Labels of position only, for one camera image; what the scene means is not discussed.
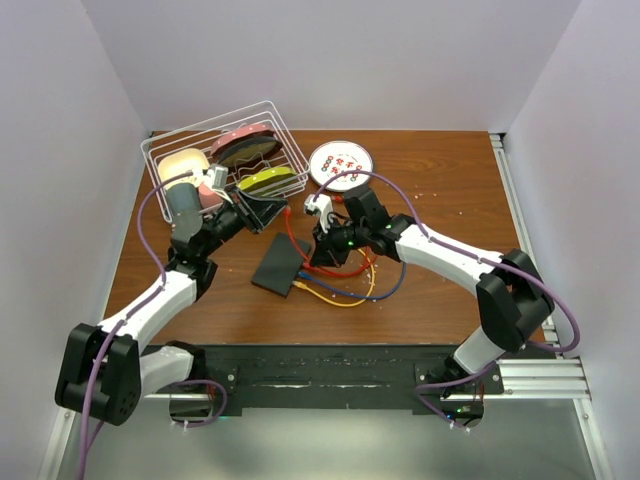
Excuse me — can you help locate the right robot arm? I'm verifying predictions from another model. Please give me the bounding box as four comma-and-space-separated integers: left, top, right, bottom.
304, 186, 555, 393

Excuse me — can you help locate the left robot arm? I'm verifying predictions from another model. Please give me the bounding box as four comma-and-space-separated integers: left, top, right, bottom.
54, 183, 288, 426

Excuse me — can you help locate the grey cup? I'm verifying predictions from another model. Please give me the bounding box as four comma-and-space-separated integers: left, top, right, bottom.
166, 183, 202, 242

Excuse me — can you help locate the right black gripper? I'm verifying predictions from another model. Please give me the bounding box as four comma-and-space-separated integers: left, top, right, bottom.
310, 215, 369, 269

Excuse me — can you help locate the yellow-green plate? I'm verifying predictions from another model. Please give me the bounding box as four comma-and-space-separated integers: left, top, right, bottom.
237, 167, 296, 197

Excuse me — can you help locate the yellow ethernet cable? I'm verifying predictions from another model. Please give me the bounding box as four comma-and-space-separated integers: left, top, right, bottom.
292, 249, 377, 308

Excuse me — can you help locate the blue ethernet cable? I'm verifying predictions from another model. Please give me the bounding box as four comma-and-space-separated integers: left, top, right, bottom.
297, 259, 407, 303

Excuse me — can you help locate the cream square bowl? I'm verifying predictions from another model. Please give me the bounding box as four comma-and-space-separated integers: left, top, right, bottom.
157, 148, 210, 190

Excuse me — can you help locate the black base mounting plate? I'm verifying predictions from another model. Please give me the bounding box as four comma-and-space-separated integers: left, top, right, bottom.
149, 343, 505, 417

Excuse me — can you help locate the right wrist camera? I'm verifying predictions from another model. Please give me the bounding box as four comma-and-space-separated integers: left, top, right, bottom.
303, 194, 333, 233

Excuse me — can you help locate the black network switch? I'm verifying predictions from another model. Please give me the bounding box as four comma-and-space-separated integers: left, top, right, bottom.
251, 233, 311, 298

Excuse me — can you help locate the white wire dish rack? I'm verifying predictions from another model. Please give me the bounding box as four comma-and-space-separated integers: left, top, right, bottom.
141, 100, 310, 198

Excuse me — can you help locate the aluminium frame rail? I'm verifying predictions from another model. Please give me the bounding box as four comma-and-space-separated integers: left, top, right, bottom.
489, 133, 615, 479

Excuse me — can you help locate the pink cup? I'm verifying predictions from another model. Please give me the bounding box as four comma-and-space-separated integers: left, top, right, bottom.
198, 183, 225, 212

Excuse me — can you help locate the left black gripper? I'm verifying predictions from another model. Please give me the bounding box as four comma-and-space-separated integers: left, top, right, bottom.
200, 185, 287, 258

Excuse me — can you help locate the white patterned round plate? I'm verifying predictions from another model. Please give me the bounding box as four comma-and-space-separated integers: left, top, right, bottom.
309, 140, 374, 193

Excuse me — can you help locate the pink dotted plate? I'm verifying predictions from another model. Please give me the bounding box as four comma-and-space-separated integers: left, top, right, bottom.
210, 123, 275, 159

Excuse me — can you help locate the dark brown plate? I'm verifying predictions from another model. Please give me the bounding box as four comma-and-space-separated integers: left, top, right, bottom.
212, 135, 282, 170

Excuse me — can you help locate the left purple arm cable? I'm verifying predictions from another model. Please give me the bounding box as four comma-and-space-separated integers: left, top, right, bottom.
77, 169, 199, 480

